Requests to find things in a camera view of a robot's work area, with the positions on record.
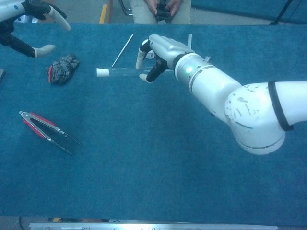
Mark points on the teal covered background table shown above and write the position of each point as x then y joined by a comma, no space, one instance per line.
239,6

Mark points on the aluminium frame rail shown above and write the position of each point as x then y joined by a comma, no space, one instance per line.
153,226

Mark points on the white round lidded jar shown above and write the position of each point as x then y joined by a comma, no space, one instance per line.
151,55

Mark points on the teal felt table cover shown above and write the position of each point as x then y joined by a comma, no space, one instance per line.
144,155

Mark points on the black tripod stand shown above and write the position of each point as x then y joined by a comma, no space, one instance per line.
273,23

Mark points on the thin metal stirring rod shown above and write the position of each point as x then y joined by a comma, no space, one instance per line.
122,50

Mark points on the black handheld controller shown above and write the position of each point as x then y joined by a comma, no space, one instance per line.
164,12

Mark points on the clear glass test tube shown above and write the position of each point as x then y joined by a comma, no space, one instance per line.
124,72

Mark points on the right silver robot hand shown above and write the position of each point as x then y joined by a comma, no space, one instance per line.
168,48

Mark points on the small white stopper cap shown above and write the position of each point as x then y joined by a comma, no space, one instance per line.
102,72

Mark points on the yellow painted post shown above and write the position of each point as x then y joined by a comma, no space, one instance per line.
103,14

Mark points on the seated person beige trousers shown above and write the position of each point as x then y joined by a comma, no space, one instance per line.
144,12

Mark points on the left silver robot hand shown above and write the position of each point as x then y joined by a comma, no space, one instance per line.
7,31

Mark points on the clear glass strip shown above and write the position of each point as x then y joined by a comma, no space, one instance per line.
190,39

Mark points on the grey knit work gloves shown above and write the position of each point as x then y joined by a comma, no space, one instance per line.
61,72

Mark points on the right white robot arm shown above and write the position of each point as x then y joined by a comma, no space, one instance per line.
216,83

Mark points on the grey metal cabinet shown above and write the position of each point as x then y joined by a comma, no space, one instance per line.
22,19

